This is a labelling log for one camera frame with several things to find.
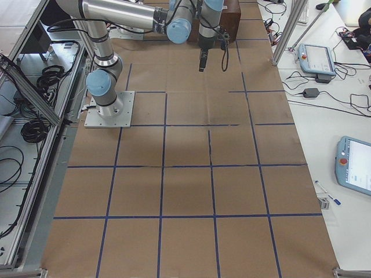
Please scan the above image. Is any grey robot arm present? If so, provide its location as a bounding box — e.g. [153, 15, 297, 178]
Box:
[57, 1, 229, 119]

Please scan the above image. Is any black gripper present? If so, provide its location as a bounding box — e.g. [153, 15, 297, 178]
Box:
[198, 25, 230, 72]

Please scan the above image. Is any blue pen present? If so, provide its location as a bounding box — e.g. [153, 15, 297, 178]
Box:
[328, 195, 341, 206]

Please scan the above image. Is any dark wooden drawer cabinet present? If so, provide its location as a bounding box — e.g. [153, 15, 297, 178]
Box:
[187, 0, 241, 43]

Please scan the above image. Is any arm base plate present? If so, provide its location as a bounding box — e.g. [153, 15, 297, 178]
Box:
[84, 91, 135, 128]

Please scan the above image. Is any blue teach pendant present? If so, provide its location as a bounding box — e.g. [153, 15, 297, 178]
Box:
[297, 43, 336, 76]
[335, 136, 371, 196]

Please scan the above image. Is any brown paper table cover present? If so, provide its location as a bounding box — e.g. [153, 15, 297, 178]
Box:
[41, 1, 337, 277]

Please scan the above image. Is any small black power brick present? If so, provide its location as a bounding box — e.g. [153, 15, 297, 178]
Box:
[303, 88, 320, 98]

